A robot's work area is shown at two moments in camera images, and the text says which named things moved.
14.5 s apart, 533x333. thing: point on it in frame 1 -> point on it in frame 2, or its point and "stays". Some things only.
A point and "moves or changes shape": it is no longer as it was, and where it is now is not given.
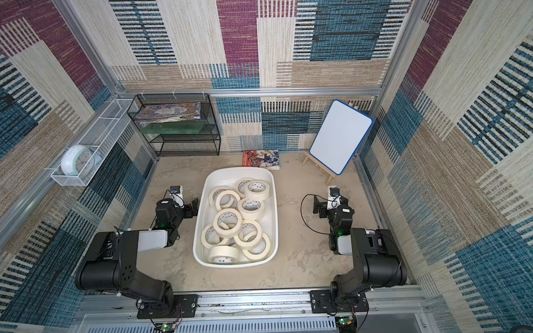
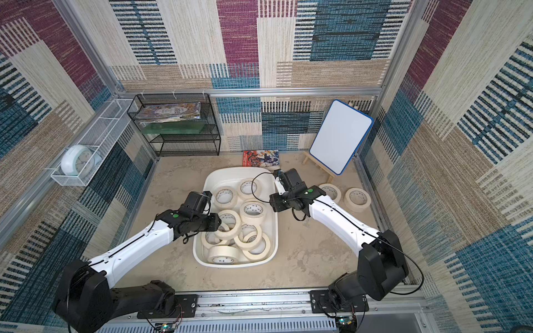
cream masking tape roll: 240,185 stays
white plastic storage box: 227,177 stays
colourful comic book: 268,159 stays
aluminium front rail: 400,305 stays
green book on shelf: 173,127 stays
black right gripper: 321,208 -> 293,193
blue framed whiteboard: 340,135 stays
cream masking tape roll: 257,190 -> 357,200
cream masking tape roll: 230,192 moves or changes shape
